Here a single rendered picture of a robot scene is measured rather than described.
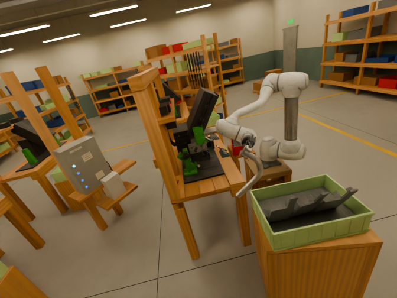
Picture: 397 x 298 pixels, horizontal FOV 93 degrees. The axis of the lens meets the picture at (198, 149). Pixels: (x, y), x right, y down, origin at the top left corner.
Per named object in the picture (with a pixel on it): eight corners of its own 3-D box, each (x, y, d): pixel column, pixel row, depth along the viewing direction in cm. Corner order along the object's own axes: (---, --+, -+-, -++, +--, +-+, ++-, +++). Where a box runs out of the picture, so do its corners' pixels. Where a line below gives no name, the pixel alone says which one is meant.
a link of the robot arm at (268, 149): (262, 152, 196) (262, 133, 186) (281, 154, 186) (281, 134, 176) (257, 160, 185) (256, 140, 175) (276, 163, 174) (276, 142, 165)
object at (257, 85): (277, 86, 818) (277, 68, 784) (290, 88, 748) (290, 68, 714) (252, 93, 799) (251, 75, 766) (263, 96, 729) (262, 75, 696)
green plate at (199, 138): (205, 141, 223) (201, 124, 218) (206, 142, 215) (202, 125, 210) (196, 144, 223) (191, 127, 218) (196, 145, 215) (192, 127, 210)
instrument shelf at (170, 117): (174, 100, 247) (173, 97, 246) (175, 121, 167) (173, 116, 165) (156, 104, 247) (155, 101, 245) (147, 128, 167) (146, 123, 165)
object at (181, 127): (192, 145, 258) (186, 122, 242) (194, 155, 230) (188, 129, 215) (179, 148, 257) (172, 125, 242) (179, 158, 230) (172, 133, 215)
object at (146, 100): (176, 136, 301) (159, 73, 258) (180, 198, 168) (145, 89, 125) (171, 138, 301) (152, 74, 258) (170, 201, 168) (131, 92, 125)
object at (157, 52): (218, 135, 488) (200, 29, 381) (164, 127, 639) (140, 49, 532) (230, 127, 521) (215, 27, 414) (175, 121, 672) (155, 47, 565)
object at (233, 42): (244, 83, 1020) (240, 36, 919) (188, 97, 1010) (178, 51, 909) (241, 82, 1068) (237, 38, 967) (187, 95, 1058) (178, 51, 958)
